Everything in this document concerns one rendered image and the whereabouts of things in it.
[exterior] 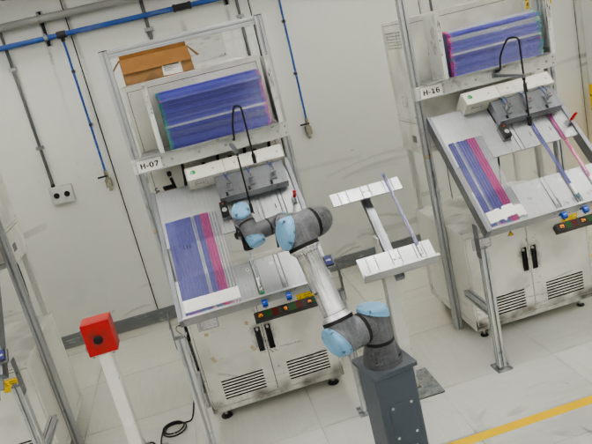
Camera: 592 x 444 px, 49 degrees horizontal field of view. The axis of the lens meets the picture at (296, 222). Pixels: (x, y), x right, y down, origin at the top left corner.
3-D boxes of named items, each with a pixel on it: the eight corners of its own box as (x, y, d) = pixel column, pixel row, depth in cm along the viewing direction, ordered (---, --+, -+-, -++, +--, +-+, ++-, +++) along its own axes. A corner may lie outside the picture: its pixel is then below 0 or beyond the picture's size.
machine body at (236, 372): (347, 384, 336) (321, 276, 320) (217, 425, 328) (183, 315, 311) (319, 335, 398) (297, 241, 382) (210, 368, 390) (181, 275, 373)
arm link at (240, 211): (237, 222, 264) (227, 205, 266) (238, 231, 275) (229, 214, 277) (254, 213, 266) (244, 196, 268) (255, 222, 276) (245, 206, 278)
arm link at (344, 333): (377, 342, 229) (313, 203, 233) (344, 359, 222) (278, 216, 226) (361, 344, 239) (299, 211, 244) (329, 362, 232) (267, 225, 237)
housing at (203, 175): (286, 173, 327) (284, 155, 315) (192, 197, 322) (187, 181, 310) (281, 160, 332) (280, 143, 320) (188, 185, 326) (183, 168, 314)
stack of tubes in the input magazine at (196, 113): (273, 123, 312) (260, 68, 305) (170, 150, 306) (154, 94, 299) (270, 122, 324) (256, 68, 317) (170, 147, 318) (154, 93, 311)
